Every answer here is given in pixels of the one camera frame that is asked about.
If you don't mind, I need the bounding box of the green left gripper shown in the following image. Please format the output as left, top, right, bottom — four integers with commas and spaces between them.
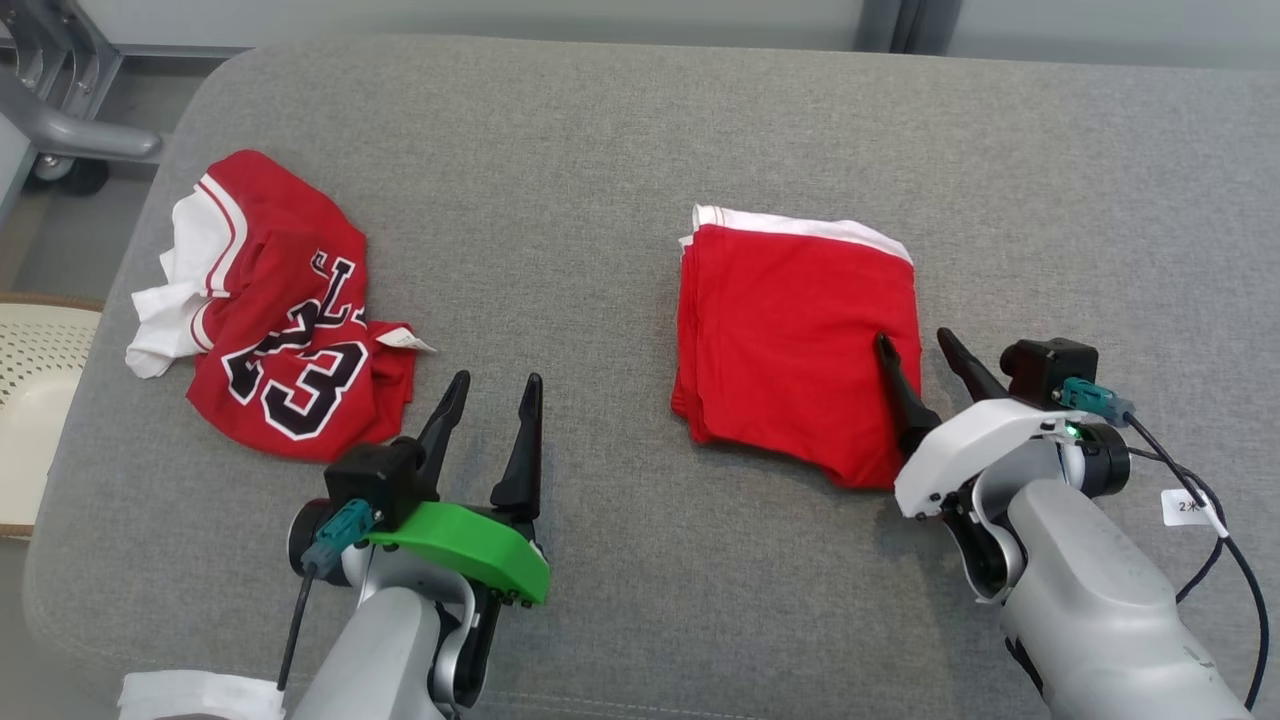
365, 370, 552, 607

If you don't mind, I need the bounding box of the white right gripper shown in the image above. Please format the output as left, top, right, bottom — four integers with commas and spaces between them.
874, 327, 1077, 521

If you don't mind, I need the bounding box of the red shirt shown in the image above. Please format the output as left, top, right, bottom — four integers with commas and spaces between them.
670, 204, 923, 491

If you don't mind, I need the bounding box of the red jersey number 23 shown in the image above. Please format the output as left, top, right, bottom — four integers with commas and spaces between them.
125, 150, 439, 463

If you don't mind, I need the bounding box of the white paper wrap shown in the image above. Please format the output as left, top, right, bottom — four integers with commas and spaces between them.
118, 670, 288, 720

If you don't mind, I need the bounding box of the black caster wheel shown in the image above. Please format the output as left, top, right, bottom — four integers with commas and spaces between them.
30, 158, 111, 198

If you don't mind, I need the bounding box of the grey metal tube leg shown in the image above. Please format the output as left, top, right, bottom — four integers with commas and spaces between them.
0, 65, 163, 163

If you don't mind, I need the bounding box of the black cable teal plug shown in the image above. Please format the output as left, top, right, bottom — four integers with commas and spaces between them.
1060, 378, 1269, 711
276, 500, 377, 693

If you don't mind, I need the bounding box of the grey partition post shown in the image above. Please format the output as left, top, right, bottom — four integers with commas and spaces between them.
858, 0, 963, 56

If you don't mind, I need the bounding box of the grey metal trolley frame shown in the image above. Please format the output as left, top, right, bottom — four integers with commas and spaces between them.
0, 0, 123, 111

